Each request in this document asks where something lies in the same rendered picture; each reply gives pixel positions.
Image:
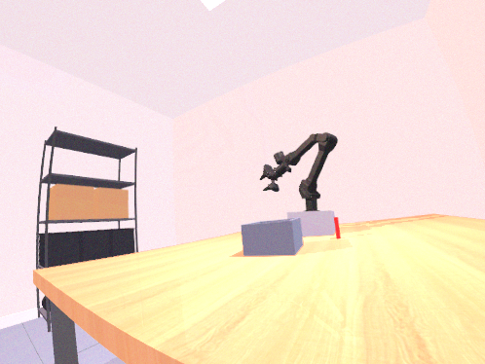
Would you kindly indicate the red peg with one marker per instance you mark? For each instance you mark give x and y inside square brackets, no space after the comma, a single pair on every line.
[337,227]

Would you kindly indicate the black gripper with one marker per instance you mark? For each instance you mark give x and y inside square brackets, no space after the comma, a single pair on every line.
[272,186]

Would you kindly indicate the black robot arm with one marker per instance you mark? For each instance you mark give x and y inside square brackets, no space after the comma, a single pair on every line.
[307,188]

